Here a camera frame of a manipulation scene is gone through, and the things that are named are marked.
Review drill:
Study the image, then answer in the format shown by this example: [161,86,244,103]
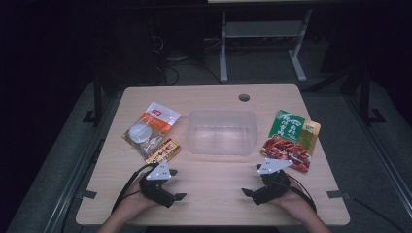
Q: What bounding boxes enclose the orange and white clear packet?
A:
[121,101,183,158]

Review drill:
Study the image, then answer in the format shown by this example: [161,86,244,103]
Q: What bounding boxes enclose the white metal stand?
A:
[219,8,314,83]

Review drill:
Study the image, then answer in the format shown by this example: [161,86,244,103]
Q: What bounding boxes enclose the clear plastic container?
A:
[186,109,258,156]

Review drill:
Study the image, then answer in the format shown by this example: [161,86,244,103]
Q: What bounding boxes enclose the thin black floor cable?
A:
[349,194,406,233]

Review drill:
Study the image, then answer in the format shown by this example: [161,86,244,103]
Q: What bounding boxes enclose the person's right hand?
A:
[270,179,314,222]

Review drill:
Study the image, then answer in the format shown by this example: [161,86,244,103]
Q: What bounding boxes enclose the black floor cables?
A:
[149,32,225,87]

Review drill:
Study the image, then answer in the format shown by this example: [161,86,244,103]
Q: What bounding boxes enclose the small yellow brown box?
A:
[145,138,183,165]

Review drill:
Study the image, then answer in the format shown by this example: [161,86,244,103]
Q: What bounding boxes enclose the green and red food packet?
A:
[259,109,322,174]

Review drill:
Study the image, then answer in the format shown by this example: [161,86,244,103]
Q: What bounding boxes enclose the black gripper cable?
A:
[111,162,159,214]
[285,175,318,214]

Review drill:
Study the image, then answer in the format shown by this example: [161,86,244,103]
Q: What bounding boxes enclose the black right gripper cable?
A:
[285,175,318,214]

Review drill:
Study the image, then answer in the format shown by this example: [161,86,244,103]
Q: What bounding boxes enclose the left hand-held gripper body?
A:
[139,160,176,209]

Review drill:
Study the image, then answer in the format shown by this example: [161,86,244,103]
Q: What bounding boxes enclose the black metal stand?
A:
[359,66,387,126]

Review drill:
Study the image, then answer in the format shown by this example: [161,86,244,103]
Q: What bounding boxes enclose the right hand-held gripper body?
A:
[252,157,294,206]

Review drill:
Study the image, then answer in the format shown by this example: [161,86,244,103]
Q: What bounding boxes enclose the grey tape strip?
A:
[77,189,98,200]
[326,190,352,200]

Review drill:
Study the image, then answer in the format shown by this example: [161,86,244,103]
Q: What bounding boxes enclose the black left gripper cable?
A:
[111,162,159,214]

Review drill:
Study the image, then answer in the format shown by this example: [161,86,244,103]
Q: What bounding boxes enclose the person's left hand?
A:
[127,174,160,213]

